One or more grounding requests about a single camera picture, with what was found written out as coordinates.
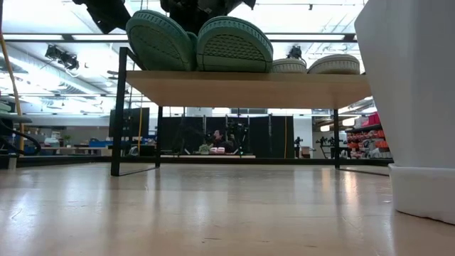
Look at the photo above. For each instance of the green rubber slide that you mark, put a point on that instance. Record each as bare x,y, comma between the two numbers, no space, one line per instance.
234,46
160,42

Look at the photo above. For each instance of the grey rubber slide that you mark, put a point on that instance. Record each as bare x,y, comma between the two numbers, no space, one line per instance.
334,65
289,67

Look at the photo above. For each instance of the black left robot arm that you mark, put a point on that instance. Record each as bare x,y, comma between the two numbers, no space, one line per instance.
103,14

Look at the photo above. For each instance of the wooden shelf black metal legs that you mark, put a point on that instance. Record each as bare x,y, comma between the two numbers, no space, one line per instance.
249,89

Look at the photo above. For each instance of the black ceiling device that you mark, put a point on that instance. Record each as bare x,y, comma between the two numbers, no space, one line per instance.
295,51
60,57

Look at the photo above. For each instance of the black background robot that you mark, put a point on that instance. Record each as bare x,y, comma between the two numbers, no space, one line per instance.
239,131

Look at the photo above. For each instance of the person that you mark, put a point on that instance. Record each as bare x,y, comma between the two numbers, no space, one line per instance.
220,140

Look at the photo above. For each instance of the small background plant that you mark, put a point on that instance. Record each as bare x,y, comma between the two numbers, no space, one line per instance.
204,149

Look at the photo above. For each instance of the black partition panels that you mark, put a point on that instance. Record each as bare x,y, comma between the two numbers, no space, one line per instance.
266,135

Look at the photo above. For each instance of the black background stand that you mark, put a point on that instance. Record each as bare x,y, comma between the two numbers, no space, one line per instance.
298,145

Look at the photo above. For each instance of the black background robot stands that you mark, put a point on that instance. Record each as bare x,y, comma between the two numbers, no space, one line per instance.
330,145

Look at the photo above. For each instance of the red orange storage rack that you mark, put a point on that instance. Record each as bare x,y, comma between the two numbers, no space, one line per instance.
369,138

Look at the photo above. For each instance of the white plant pot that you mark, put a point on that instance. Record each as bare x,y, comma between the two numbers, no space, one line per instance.
409,106

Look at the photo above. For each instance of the black aluminium table frame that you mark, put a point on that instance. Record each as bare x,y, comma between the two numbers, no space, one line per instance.
71,161

